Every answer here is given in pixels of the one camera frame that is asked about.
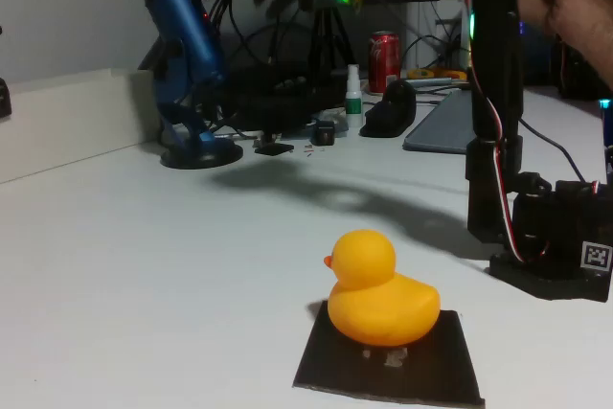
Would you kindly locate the black cardboard square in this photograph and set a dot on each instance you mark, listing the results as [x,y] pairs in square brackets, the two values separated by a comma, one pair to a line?
[431,370]

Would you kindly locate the person's right forearm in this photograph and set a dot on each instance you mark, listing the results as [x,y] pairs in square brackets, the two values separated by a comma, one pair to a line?
[584,30]

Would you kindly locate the yellow rubber duck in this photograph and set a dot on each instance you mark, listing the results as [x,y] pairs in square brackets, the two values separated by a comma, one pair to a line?
[378,303]

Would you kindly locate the small white spray bottle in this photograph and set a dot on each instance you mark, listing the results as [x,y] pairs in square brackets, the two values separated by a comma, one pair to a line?
[354,102]

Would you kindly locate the yellow orange tool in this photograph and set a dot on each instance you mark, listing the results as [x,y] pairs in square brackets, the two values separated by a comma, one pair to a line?
[421,73]

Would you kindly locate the red soda can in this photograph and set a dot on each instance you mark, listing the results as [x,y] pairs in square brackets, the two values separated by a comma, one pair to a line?
[384,61]

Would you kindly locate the blue desk microphone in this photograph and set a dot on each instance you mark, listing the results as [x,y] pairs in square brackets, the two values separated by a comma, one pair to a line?
[187,26]

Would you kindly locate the black desk device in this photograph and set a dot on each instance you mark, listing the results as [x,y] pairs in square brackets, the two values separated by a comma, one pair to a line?
[268,107]

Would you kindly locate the person's right hand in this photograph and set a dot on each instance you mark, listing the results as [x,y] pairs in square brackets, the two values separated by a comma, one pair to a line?
[536,2]

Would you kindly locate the small black cube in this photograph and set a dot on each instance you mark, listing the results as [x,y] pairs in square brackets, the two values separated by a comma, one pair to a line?
[323,133]

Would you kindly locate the white fiducial marker tag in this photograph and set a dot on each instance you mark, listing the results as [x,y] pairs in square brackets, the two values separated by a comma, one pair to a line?
[596,256]

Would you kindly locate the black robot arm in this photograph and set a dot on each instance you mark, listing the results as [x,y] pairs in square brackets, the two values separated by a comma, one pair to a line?
[541,236]

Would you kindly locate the black tripod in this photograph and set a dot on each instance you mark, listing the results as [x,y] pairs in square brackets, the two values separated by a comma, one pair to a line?
[328,30]

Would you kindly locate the small flat black piece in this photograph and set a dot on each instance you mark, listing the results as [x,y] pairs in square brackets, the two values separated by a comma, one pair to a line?
[273,149]

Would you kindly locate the grey keyboard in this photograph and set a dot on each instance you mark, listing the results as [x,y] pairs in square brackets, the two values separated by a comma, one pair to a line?
[440,126]

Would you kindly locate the white ledge box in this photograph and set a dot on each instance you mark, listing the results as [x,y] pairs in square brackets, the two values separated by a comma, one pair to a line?
[72,117]

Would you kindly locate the black leader arm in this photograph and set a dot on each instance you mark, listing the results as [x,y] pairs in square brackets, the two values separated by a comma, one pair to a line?
[574,78]

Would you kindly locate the black object at edge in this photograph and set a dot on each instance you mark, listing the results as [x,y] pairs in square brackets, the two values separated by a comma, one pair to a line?
[4,97]

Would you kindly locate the black computer mouse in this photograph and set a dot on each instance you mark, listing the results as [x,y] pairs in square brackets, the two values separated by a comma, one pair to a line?
[392,112]

